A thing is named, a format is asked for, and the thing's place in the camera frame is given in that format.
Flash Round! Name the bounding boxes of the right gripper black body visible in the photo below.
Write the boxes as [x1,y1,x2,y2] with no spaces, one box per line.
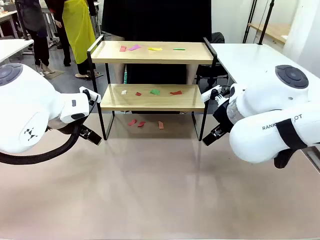
[212,98,235,135]

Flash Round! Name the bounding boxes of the brown floor plate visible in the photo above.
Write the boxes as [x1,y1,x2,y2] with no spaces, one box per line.
[43,69,65,80]

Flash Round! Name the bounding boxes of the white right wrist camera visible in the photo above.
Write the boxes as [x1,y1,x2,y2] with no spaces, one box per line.
[201,84,231,103]

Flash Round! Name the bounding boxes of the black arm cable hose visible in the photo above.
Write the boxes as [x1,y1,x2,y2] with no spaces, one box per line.
[273,148,298,170]
[0,122,84,165]

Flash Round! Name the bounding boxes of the yellow apron figure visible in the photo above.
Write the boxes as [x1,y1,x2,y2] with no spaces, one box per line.
[44,0,105,81]

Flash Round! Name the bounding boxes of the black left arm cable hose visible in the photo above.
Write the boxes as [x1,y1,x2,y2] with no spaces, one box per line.
[0,122,84,165]

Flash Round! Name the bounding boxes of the black right arm strap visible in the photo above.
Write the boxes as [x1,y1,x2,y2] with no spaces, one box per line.
[275,119,308,151]

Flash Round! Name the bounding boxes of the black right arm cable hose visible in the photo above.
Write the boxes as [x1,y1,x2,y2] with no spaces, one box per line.
[273,148,298,170]

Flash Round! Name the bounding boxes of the white rectangular table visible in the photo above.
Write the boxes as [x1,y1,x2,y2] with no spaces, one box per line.
[209,42,320,86]
[0,38,35,63]

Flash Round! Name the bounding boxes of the pale work table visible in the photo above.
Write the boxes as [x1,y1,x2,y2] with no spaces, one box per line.
[0,9,20,38]

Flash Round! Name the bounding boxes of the person's right forearm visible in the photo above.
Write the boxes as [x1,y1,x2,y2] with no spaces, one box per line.
[109,34,126,85]

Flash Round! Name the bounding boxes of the black office chair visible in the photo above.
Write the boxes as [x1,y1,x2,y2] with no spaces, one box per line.
[196,31,230,87]

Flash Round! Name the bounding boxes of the person in black clothes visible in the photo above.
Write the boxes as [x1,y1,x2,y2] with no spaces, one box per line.
[101,0,213,115]

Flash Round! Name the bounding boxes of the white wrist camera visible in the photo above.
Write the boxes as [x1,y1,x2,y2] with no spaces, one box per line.
[79,86,102,104]
[201,84,231,103]

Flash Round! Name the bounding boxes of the thin black tripod legs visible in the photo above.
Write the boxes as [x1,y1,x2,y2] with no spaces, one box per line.
[242,0,258,44]

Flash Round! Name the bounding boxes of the black camera stand pole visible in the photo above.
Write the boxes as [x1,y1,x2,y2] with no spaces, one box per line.
[258,0,275,46]

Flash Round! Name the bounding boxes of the black metal wooden shelf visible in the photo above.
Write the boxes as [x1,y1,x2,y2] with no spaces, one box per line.
[86,34,218,141]

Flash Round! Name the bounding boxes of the person's left forearm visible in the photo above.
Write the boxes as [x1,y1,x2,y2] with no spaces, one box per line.
[186,63,198,85]

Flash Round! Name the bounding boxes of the dark jacket figure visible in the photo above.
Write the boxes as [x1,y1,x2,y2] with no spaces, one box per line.
[14,0,57,75]

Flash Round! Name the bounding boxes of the grey aluminium rail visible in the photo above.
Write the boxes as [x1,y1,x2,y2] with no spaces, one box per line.
[303,147,320,173]

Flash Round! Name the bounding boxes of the light wooden table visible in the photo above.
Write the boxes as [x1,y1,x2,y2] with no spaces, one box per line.
[247,22,292,46]

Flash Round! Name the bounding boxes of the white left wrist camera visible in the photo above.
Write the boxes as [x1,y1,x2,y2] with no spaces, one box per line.
[79,86,102,104]

